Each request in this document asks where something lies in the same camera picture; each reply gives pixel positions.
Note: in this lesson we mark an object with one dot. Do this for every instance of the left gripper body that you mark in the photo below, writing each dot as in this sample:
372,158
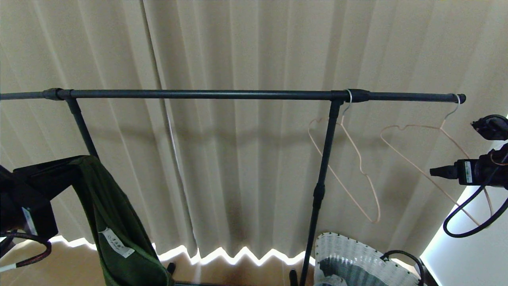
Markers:
24,214

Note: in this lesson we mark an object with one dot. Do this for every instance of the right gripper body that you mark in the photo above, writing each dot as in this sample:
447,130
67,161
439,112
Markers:
478,172

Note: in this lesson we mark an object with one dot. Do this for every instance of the pink clothes hanger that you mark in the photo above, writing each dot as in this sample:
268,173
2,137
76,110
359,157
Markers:
420,126
378,212

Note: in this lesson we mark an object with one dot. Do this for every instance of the green long-sleeved shirt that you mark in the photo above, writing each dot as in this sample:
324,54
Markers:
115,206

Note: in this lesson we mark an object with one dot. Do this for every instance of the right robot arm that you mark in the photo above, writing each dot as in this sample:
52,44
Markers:
499,174

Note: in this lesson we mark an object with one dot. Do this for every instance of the white laundry basket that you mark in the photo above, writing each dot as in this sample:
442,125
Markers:
357,250

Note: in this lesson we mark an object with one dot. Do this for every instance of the black clothes rack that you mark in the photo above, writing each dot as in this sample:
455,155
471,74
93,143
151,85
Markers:
198,94

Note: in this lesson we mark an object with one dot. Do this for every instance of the beige curtain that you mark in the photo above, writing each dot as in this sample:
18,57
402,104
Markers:
246,39

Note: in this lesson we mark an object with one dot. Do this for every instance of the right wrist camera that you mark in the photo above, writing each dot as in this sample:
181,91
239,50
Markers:
492,127

